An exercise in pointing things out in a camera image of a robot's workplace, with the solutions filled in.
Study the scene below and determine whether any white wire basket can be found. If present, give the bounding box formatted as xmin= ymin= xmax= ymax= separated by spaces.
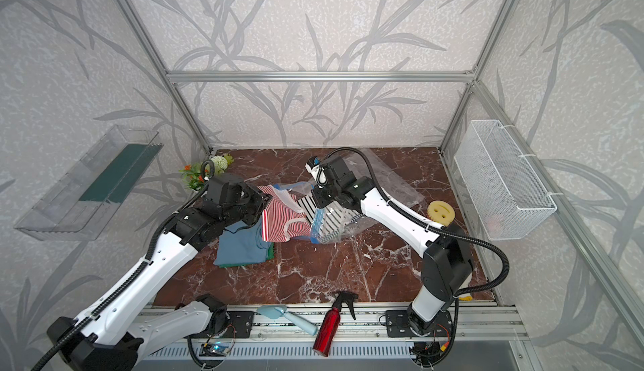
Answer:
xmin=454 ymin=119 xmax=558 ymax=241

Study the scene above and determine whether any black white striped top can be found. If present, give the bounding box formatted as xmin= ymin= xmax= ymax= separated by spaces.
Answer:
xmin=297 ymin=195 xmax=362 ymax=245

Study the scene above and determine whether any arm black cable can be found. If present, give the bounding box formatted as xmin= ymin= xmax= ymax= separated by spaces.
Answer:
xmin=314 ymin=146 xmax=510 ymax=297
xmin=29 ymin=158 xmax=217 ymax=371

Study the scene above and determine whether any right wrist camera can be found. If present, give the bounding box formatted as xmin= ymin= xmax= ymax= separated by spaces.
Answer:
xmin=305 ymin=156 xmax=323 ymax=186

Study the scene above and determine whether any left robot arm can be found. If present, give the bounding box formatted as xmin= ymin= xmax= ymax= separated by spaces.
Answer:
xmin=34 ymin=174 xmax=272 ymax=370

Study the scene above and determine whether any clear vacuum bag blue zip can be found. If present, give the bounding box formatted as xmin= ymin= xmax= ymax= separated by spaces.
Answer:
xmin=274 ymin=149 xmax=424 ymax=245

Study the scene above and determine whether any potted plant white pot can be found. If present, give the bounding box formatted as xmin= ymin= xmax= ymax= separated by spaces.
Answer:
xmin=179 ymin=154 xmax=234 ymax=191

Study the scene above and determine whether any blue garment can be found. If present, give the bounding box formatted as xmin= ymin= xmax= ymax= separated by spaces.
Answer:
xmin=213 ymin=221 xmax=270 ymax=268

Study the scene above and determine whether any green tank top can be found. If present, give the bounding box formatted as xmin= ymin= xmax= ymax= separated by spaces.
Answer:
xmin=220 ymin=243 xmax=274 ymax=268

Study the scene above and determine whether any light blue brush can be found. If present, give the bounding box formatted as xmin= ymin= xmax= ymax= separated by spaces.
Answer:
xmin=257 ymin=305 xmax=318 ymax=336

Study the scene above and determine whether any yellow smiley sponge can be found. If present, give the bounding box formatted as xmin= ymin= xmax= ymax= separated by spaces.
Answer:
xmin=427 ymin=200 xmax=455 ymax=226

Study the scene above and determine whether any red spray bottle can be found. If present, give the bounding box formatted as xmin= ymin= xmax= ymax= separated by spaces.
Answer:
xmin=313 ymin=290 xmax=359 ymax=357

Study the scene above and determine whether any red white striped top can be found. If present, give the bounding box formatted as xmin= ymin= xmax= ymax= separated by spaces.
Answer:
xmin=258 ymin=186 xmax=311 ymax=243

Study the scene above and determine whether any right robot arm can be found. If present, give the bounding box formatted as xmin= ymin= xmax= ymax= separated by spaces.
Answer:
xmin=305 ymin=156 xmax=473 ymax=336

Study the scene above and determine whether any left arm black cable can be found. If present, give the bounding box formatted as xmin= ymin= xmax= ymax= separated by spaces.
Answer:
xmin=29 ymin=158 xmax=217 ymax=371

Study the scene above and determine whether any clear plastic wall shelf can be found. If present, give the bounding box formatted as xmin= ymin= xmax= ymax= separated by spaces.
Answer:
xmin=14 ymin=125 xmax=163 ymax=242

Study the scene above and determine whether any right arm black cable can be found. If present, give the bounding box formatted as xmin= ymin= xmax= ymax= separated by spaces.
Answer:
xmin=314 ymin=146 xmax=510 ymax=297

